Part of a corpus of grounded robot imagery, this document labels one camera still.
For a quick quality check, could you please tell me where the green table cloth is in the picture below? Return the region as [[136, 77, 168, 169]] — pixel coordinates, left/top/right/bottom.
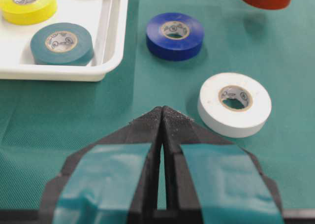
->
[[0, 0, 315, 209]]

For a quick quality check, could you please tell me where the white tape roll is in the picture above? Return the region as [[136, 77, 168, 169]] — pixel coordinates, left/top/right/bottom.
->
[[197, 72, 272, 138]]

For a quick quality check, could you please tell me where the yellow tape roll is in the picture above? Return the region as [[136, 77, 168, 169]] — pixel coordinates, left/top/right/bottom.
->
[[0, 0, 57, 25]]

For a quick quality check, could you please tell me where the white plastic tray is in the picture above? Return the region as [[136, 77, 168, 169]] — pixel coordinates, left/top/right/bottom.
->
[[0, 0, 128, 82]]

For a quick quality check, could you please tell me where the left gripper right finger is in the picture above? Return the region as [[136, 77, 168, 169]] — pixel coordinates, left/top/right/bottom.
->
[[161, 106, 283, 224]]

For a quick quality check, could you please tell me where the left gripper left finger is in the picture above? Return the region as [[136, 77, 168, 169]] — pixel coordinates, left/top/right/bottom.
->
[[39, 107, 162, 224]]

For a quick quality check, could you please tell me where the blue tape roll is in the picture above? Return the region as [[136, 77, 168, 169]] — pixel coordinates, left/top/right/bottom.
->
[[146, 12, 204, 61]]

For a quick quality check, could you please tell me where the green tape roll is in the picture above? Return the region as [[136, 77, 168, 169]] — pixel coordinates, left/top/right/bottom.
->
[[30, 23, 94, 66]]

